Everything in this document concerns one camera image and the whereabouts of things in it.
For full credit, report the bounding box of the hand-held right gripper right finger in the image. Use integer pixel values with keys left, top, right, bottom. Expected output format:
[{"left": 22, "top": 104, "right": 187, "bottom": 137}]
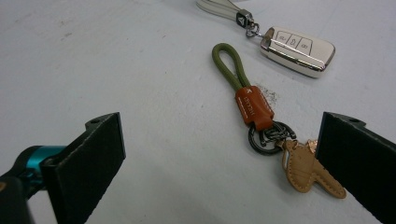
[{"left": 316, "top": 111, "right": 396, "bottom": 224}]

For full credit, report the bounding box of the white car key with strap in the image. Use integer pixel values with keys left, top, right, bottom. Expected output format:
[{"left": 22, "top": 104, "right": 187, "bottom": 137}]
[{"left": 196, "top": 0, "right": 336, "bottom": 78}]

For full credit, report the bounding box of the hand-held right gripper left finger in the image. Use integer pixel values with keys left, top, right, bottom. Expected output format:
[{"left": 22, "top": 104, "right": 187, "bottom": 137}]
[{"left": 40, "top": 112, "right": 126, "bottom": 224}]

